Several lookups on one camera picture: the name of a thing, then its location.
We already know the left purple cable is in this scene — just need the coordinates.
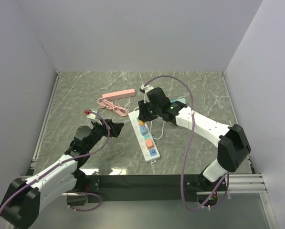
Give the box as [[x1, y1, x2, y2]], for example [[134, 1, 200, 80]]
[[0, 110, 111, 229]]

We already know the purple cable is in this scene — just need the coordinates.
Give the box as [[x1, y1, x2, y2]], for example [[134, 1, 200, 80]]
[[143, 75, 230, 212], [0, 110, 111, 229]]

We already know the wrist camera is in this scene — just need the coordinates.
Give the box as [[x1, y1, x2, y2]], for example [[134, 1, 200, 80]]
[[139, 84, 154, 103], [84, 109, 102, 125]]

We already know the white multicolour power strip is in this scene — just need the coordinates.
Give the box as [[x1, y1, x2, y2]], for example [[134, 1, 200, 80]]
[[128, 110, 160, 163]]

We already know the blue charger plug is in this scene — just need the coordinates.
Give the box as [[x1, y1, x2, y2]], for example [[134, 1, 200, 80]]
[[139, 125, 148, 136]]

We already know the pink charger plug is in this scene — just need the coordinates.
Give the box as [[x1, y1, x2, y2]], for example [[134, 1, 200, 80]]
[[145, 139, 154, 149]]

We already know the teal triangular socket adapter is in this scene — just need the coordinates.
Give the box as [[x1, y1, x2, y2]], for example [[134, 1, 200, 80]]
[[171, 98, 187, 104]]

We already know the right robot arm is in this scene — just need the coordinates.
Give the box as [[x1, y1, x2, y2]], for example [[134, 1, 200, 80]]
[[138, 85, 251, 190]]

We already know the pink coiled cable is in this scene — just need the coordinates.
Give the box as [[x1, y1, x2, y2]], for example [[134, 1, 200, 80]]
[[96, 97, 130, 118]]

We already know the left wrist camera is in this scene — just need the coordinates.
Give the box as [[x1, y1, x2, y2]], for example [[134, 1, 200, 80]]
[[84, 109, 102, 125]]

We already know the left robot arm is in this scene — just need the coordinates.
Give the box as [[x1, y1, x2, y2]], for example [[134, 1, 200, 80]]
[[0, 119, 124, 229]]

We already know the white power strip cable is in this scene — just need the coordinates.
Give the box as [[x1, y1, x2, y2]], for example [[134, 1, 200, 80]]
[[132, 106, 167, 141]]

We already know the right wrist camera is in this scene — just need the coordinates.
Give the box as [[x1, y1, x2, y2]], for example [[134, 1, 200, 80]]
[[139, 84, 154, 103]]

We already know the orange charger plug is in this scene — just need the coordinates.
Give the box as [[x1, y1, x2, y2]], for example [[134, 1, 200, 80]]
[[138, 120, 145, 126]]

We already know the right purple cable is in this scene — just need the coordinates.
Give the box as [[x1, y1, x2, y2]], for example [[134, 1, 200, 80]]
[[143, 75, 230, 212]]

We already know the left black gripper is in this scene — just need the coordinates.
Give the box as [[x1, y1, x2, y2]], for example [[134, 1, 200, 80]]
[[86, 118, 124, 151]]

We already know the black base bar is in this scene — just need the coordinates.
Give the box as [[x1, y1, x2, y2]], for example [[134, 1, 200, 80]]
[[84, 174, 200, 204]]

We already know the pink power strip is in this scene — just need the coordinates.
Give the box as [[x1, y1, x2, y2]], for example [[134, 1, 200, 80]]
[[102, 89, 136, 101]]

